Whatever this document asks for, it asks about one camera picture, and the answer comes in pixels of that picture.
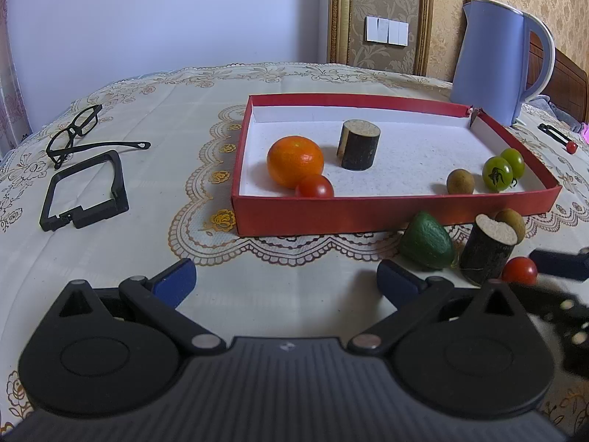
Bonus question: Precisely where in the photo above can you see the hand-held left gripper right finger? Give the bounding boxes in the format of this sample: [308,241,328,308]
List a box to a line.
[347,258,530,357]

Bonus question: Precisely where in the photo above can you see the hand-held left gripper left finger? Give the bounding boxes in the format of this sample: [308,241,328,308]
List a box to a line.
[59,258,226,357]

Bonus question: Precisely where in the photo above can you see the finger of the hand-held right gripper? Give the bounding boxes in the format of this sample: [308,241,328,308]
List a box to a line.
[505,281,589,377]
[529,248,589,283]

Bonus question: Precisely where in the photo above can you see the red tomato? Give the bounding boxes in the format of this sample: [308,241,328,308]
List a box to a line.
[294,174,335,199]
[501,256,538,285]

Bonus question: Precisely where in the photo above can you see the red cardboard box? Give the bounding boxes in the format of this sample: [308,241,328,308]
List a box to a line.
[230,93,563,236]

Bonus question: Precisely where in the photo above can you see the green tomato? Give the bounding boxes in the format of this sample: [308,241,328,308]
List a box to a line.
[482,157,514,193]
[501,148,526,180]

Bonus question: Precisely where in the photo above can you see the brown round fruit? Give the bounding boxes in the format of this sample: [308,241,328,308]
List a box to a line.
[446,169,476,195]
[494,208,526,243]

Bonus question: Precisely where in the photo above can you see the wooden log cylinder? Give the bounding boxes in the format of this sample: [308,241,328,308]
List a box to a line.
[460,214,518,285]
[337,120,382,171]

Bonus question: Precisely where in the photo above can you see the orange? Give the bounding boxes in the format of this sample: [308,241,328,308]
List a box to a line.
[267,135,325,189]

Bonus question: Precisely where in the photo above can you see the green bell pepper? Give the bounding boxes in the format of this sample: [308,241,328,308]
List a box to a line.
[399,212,456,271]

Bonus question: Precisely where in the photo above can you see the black tool with red ball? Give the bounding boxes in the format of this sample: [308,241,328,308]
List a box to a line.
[538,123,578,154]

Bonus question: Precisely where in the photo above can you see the pale bedding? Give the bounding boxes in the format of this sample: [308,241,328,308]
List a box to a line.
[536,94,589,141]

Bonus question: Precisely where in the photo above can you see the cream embroidered tablecloth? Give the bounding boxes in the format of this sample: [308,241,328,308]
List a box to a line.
[0,62,589,442]

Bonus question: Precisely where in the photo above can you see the black eyeglasses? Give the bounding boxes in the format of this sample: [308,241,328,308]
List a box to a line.
[46,104,152,169]

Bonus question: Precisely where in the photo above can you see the wooden headboard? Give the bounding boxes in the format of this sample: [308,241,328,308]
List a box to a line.
[464,0,589,123]

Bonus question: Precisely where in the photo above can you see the blue electric kettle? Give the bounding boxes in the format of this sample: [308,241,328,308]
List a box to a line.
[448,0,557,127]

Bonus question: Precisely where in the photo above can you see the patterned curtain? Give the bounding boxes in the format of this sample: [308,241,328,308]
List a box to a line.
[0,0,33,157]

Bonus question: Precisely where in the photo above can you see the black plastic frame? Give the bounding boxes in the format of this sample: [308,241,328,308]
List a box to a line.
[39,150,130,232]

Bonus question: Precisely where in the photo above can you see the white light switch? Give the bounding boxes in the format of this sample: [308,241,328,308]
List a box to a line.
[365,15,410,47]

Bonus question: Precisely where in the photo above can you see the gold framed wall panel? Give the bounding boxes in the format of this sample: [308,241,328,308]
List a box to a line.
[327,0,435,77]

